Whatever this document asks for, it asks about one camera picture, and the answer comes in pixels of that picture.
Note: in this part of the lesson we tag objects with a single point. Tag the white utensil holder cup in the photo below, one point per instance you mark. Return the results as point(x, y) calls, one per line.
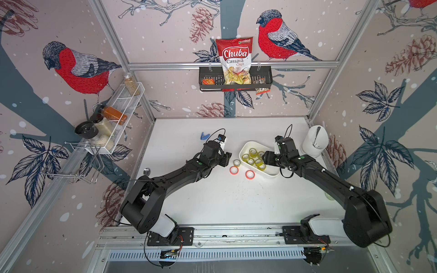
point(321, 142)

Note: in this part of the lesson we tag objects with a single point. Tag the white wire spice rack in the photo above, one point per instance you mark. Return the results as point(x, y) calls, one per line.
point(123, 101)

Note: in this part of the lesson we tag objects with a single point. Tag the metal spoon on table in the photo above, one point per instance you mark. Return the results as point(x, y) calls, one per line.
point(146, 172)

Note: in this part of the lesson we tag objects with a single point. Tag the orange sauce bottle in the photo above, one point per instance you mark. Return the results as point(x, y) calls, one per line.
point(112, 114)

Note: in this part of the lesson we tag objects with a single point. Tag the yellow tape roll front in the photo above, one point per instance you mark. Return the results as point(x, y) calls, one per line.
point(258, 162)

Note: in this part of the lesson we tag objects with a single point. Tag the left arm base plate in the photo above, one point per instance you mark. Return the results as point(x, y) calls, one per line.
point(180, 236)

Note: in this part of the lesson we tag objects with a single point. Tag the chrome wire holder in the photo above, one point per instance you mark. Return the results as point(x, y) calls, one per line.
point(76, 162)

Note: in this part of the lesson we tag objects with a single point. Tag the white plastic storage box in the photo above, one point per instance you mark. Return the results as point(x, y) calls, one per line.
point(270, 172)

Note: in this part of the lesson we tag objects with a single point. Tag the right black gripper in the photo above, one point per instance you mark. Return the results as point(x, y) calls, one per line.
point(267, 158)

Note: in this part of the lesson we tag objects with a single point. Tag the Chuba cassava chips bag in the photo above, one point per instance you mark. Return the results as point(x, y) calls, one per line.
point(236, 57)

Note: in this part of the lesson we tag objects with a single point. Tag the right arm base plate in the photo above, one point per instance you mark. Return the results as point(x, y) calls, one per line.
point(298, 234)

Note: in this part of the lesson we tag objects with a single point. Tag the red tape roll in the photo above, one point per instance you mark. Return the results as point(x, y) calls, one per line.
point(250, 175)
point(234, 170)

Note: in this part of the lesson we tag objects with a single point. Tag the black wire wall basket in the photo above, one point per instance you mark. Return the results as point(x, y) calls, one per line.
point(215, 79)

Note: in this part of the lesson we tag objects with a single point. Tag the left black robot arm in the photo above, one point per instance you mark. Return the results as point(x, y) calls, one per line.
point(142, 207)

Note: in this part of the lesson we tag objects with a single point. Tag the spoon in holder cup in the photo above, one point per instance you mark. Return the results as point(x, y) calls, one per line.
point(316, 135)

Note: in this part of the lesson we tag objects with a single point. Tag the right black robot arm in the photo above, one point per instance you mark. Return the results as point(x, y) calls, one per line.
point(366, 218)

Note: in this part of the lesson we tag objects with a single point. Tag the black lid spice jar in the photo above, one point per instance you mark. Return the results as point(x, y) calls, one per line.
point(88, 131)

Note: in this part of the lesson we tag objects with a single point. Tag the clear jar on rack top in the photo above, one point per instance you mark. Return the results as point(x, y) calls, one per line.
point(131, 85)

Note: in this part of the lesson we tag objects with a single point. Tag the blue tape dispenser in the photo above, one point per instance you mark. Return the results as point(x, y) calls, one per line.
point(204, 137)

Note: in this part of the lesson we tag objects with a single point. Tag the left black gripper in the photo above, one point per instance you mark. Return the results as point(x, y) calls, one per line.
point(226, 158)

